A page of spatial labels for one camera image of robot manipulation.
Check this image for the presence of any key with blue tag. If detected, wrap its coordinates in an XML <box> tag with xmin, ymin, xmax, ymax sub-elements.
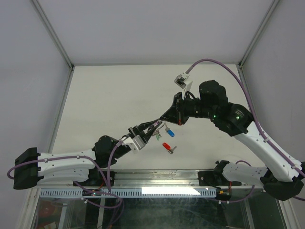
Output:
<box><xmin>164</xmin><ymin>123</ymin><xmax>175</xmax><ymax>137</ymax></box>

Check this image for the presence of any aluminium mounting rail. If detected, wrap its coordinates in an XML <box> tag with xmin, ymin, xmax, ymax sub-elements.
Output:
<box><xmin>30</xmin><ymin>168</ymin><xmax>285</xmax><ymax>189</ymax></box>

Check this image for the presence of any aluminium frame post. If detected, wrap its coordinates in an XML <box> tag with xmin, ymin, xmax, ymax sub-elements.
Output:
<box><xmin>236</xmin><ymin>0</ymin><xmax>283</xmax><ymax>129</ymax></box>
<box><xmin>30</xmin><ymin>0</ymin><xmax>75</xmax><ymax>154</ymax></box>

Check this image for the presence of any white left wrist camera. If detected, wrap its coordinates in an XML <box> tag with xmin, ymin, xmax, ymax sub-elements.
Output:
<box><xmin>121</xmin><ymin>135</ymin><xmax>146</xmax><ymax>154</ymax></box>

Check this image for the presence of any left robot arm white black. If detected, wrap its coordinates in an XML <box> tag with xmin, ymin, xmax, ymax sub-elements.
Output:
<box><xmin>7</xmin><ymin>120</ymin><xmax>161</xmax><ymax>190</ymax></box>

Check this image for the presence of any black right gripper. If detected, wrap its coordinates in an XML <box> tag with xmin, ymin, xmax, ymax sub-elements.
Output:
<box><xmin>160</xmin><ymin>92</ymin><xmax>216</xmax><ymax>126</ymax></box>

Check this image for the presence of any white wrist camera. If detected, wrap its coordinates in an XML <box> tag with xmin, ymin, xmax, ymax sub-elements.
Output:
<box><xmin>174</xmin><ymin>73</ymin><xmax>193</xmax><ymax>100</ymax></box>
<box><xmin>121</xmin><ymin>135</ymin><xmax>146</xmax><ymax>154</ymax></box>

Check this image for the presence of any metal keyring with clips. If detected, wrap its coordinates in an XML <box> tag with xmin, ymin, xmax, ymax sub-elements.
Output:
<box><xmin>147</xmin><ymin>120</ymin><xmax>166</xmax><ymax>140</ymax></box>

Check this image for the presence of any white slotted cable duct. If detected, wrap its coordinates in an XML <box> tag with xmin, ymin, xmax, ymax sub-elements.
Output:
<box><xmin>40</xmin><ymin>187</ymin><xmax>216</xmax><ymax>198</ymax></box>

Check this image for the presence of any left aluminium frame post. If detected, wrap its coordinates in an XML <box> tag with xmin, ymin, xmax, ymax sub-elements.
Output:
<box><xmin>30</xmin><ymin>0</ymin><xmax>75</xmax><ymax>154</ymax></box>

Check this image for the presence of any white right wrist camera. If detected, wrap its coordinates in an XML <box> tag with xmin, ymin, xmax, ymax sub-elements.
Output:
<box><xmin>174</xmin><ymin>73</ymin><xmax>193</xmax><ymax>100</ymax></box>

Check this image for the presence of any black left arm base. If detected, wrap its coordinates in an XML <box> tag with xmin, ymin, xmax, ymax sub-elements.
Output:
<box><xmin>77</xmin><ymin>168</ymin><xmax>116</xmax><ymax>187</ymax></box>

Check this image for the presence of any key with red tag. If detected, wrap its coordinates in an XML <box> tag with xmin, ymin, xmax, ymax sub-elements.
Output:
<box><xmin>162</xmin><ymin>143</ymin><xmax>177</xmax><ymax>155</ymax></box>

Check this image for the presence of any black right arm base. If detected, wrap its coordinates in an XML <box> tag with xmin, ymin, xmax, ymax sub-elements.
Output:
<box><xmin>198</xmin><ymin>160</ymin><xmax>242</xmax><ymax>188</ymax></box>

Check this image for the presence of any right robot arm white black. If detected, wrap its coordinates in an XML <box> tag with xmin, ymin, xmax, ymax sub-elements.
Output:
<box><xmin>161</xmin><ymin>80</ymin><xmax>305</xmax><ymax>201</ymax></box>

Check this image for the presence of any right aluminium frame post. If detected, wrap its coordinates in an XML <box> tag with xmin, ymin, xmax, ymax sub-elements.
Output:
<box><xmin>236</xmin><ymin>0</ymin><xmax>283</xmax><ymax>129</ymax></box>

